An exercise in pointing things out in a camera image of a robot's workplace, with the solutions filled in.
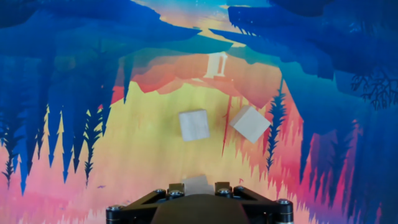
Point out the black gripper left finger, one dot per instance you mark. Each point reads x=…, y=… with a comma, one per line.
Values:
x=140, y=207

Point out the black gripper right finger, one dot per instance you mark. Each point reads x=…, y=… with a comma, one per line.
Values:
x=264, y=208

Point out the sunset forest printed cloth mat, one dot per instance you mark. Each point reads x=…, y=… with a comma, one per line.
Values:
x=124, y=171

